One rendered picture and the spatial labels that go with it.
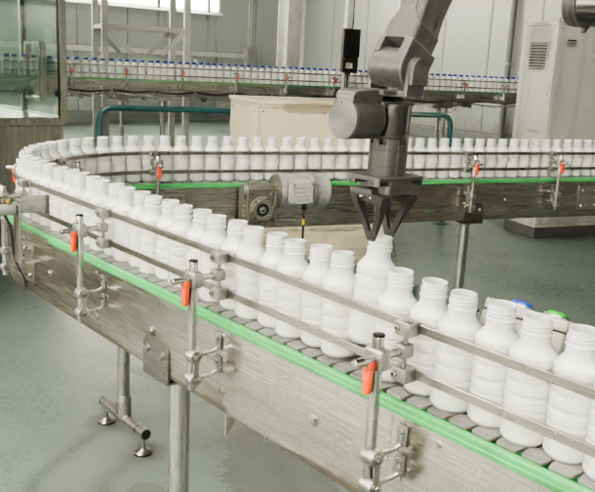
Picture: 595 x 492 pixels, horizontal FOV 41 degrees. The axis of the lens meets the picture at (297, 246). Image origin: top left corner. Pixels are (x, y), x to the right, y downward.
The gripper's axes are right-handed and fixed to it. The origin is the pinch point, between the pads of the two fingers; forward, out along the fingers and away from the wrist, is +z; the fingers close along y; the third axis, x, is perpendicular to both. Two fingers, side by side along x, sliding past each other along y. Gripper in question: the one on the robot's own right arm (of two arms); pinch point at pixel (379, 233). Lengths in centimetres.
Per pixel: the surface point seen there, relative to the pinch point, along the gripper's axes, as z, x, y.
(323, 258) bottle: 5.9, -10.2, 1.8
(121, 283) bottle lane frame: 24, -68, 6
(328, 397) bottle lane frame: 25.9, -1.9, 6.3
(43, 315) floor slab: 120, -325, -86
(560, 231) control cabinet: 103, -292, -559
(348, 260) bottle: 4.8, -4.1, 2.1
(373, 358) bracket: 13.4, 12.5, 12.8
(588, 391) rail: 10.1, 38.8, 4.9
